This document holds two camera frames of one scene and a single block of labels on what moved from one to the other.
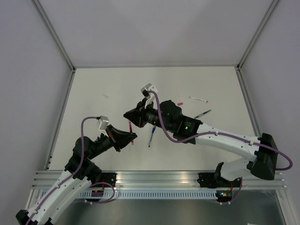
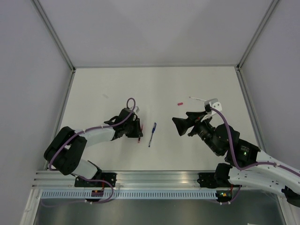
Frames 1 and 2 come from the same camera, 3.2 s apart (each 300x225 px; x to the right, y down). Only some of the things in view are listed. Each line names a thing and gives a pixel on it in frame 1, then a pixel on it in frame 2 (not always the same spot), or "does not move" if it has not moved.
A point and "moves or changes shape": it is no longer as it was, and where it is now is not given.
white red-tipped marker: (195, 98) does not move
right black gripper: (137, 116) to (194, 118)
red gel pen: (131, 131) moves or changes shape
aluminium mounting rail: (153, 180) does not move
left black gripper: (118, 137) to (137, 132)
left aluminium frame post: (54, 34) does not move
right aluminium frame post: (272, 6) does not move
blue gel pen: (153, 131) does not move
